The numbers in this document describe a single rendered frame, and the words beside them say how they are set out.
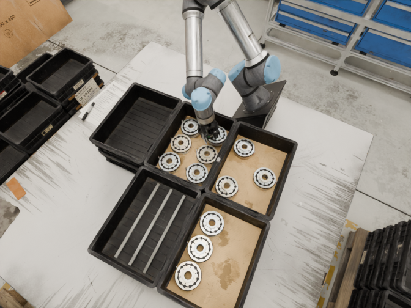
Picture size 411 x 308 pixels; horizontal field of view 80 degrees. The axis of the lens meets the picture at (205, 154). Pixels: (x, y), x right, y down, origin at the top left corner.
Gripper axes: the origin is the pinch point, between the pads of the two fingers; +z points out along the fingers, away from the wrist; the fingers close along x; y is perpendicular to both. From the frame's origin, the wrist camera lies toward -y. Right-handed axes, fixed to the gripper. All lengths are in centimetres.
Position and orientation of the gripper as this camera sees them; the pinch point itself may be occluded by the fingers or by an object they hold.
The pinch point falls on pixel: (210, 136)
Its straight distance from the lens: 122.6
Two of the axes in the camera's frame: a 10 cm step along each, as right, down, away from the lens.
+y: 3.4, 8.3, -4.4
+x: 9.3, -3.7, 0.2
